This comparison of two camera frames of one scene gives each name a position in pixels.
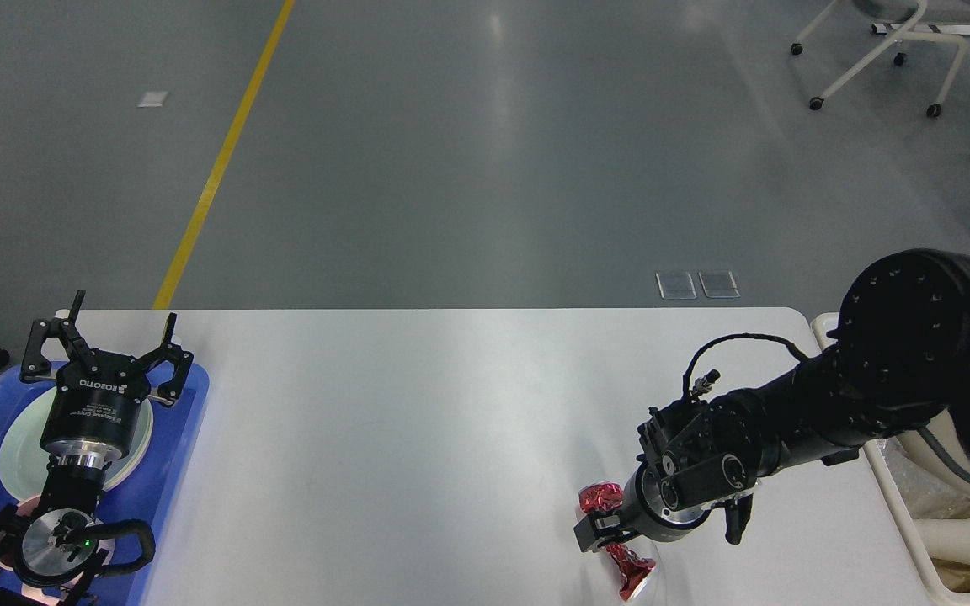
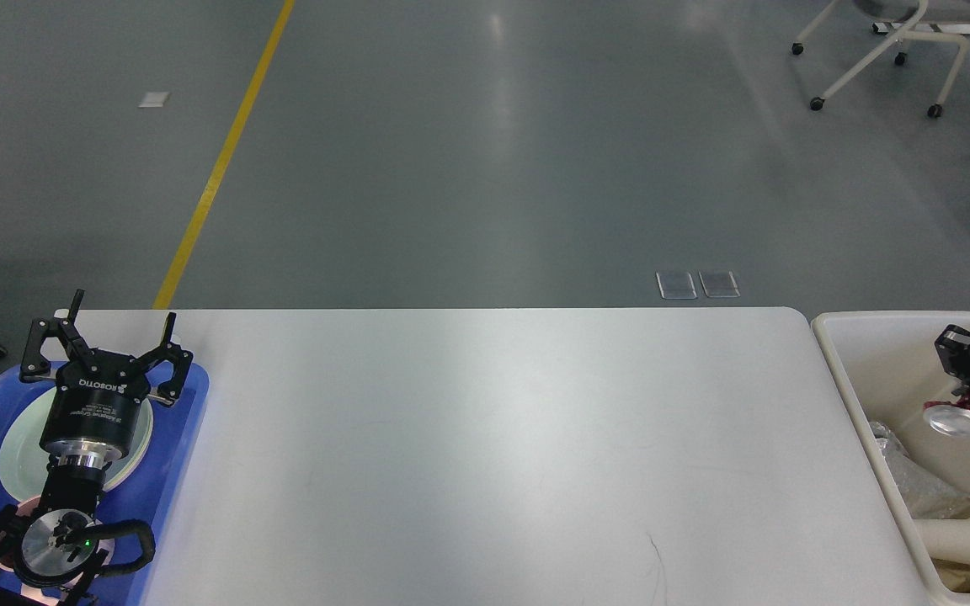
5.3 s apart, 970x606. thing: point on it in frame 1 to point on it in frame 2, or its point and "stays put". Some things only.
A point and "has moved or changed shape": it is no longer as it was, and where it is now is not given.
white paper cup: [968, 541] stays put
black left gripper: [92, 414] stays put
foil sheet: [926, 495] stays put
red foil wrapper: [599, 497] has moved or changed shape
